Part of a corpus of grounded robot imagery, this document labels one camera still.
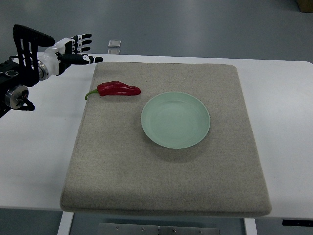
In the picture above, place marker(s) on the light green plate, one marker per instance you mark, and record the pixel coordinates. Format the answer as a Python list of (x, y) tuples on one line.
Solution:
[(175, 120)]

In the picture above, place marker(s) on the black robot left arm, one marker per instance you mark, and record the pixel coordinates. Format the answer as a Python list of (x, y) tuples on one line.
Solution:
[(22, 71)]

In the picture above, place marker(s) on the red chili pepper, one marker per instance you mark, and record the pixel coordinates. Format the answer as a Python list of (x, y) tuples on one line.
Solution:
[(113, 88)]

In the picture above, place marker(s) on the white table leg right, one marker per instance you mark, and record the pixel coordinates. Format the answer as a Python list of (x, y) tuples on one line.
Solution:
[(250, 226)]

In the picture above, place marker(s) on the white table leg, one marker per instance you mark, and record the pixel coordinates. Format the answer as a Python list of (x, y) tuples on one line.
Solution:
[(65, 223), (250, 226)]

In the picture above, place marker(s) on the beige fabric mat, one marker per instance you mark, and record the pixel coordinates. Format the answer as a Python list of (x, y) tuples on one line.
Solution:
[(116, 168)]

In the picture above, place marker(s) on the cardboard box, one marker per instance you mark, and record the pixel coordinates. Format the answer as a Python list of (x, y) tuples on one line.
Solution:
[(305, 6)]

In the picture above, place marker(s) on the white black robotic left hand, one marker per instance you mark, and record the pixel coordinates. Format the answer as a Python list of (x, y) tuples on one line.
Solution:
[(64, 53)]

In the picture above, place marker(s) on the grey metal base plate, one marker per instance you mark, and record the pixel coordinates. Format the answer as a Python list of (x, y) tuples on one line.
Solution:
[(134, 229)]

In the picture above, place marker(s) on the black control panel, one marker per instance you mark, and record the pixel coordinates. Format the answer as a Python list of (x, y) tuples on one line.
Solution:
[(297, 223)]

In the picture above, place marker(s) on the white table leg left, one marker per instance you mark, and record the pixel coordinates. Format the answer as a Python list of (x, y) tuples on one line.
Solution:
[(65, 223)]

